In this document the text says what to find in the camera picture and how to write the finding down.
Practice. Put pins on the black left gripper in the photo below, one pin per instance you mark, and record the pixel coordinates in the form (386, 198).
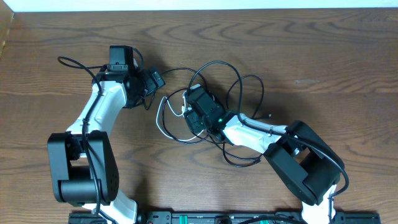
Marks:
(152, 84)

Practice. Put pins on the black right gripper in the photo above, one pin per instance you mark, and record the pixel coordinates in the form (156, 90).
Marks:
(190, 118)

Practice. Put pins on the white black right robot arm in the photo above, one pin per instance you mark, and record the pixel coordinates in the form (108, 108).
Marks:
(308, 167)

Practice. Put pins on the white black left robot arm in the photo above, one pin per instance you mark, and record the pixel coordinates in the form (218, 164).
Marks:
(82, 164)

